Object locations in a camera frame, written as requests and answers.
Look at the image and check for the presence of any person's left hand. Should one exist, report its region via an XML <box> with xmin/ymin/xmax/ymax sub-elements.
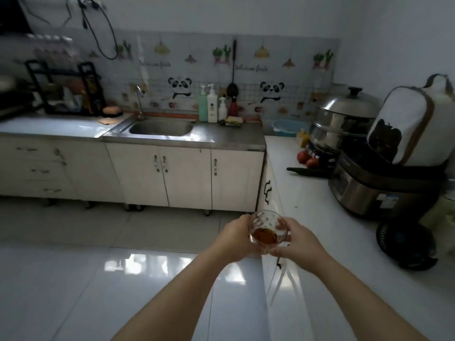
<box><xmin>210</xmin><ymin>214</ymin><xmax>262</xmax><ymax>262</ymax></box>

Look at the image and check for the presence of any person's right hand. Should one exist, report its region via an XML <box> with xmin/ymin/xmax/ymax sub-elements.
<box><xmin>269</xmin><ymin>217</ymin><xmax>333</xmax><ymax>272</ymax></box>

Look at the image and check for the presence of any clear glass with brown liquid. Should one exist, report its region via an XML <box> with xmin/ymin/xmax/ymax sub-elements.
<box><xmin>248</xmin><ymin>210</ymin><xmax>289</xmax><ymax>255</ymax></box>

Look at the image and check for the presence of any person's right forearm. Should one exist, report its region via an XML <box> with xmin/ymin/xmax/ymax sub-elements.
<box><xmin>302</xmin><ymin>257</ymin><xmax>431</xmax><ymax>341</ymax></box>

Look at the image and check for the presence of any person's left forearm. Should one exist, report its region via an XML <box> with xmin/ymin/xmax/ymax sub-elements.
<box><xmin>111</xmin><ymin>245</ymin><xmax>235</xmax><ymax>341</ymax></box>

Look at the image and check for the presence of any white sink cabinet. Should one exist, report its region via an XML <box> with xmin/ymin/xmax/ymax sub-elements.
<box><xmin>105</xmin><ymin>142</ymin><xmax>266</xmax><ymax>217</ymax></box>

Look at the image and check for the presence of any silver black electric cooker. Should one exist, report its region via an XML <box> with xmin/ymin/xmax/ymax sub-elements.
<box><xmin>327</xmin><ymin>152</ymin><xmax>449</xmax><ymax>221</ymax></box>

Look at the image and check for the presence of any blue plastic basin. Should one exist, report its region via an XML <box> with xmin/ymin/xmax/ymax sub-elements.
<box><xmin>272</xmin><ymin>119</ymin><xmax>310</xmax><ymax>136</ymax></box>

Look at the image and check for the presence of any stainless steel steamer pot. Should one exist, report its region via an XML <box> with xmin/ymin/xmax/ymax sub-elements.
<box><xmin>309</xmin><ymin>86</ymin><xmax>382</xmax><ymax>161</ymax></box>

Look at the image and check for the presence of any tall white pump bottle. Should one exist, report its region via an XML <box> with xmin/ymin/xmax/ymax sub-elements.
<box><xmin>207</xmin><ymin>84</ymin><xmax>219</xmax><ymax>123</ymax></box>

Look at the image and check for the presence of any green pump bottle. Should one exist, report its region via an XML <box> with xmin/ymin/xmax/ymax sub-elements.
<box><xmin>198</xmin><ymin>85</ymin><xmax>209</xmax><ymax>122</ymax></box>

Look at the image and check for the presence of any black small fan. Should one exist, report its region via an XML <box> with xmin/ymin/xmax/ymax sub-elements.
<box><xmin>376</xmin><ymin>220</ymin><xmax>439</xmax><ymax>272</ymax></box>

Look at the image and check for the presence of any stainless steel sink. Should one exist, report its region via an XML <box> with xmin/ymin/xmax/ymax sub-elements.
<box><xmin>100</xmin><ymin>115</ymin><xmax>267</xmax><ymax>152</ymax></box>

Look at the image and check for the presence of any black hanging brush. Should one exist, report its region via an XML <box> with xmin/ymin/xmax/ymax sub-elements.
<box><xmin>227</xmin><ymin>40</ymin><xmax>240</xmax><ymax>100</ymax></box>

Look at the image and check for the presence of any beige container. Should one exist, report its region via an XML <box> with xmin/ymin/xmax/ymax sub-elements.
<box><xmin>419</xmin><ymin>194</ymin><xmax>455</xmax><ymax>245</ymax></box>

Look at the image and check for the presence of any chrome faucet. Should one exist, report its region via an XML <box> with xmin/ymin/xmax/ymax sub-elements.
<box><xmin>135</xmin><ymin>85</ymin><xmax>146</xmax><ymax>121</ymax></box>

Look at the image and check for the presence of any white fabric bag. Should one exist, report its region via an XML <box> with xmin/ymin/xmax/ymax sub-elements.
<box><xmin>366</xmin><ymin>73</ymin><xmax>455</xmax><ymax>167</ymax></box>

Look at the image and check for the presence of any black dish rack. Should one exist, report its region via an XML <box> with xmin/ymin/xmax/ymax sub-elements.
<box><xmin>24</xmin><ymin>59</ymin><xmax>108</xmax><ymax>116</ymax></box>

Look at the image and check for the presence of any white drawer cabinet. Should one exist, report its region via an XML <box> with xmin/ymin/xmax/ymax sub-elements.
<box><xmin>0</xmin><ymin>134</ymin><xmax>123</xmax><ymax>210</ymax></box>

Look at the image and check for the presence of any dark countertop appliance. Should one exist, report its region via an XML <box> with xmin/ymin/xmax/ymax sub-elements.
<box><xmin>0</xmin><ymin>72</ymin><xmax>38</xmax><ymax>122</ymax></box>

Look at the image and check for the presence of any white cabinet with black handles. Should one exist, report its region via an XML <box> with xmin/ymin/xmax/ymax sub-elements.
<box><xmin>255</xmin><ymin>158</ymin><xmax>306</xmax><ymax>341</ymax></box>

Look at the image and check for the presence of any panda print wall sticker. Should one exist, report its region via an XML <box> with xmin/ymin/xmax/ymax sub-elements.
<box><xmin>76</xmin><ymin>29</ymin><xmax>341</xmax><ymax>125</ymax></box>

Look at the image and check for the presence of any black hanging cable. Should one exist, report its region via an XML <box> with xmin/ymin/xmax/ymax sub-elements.
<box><xmin>75</xmin><ymin>0</ymin><xmax>120</xmax><ymax>61</ymax></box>

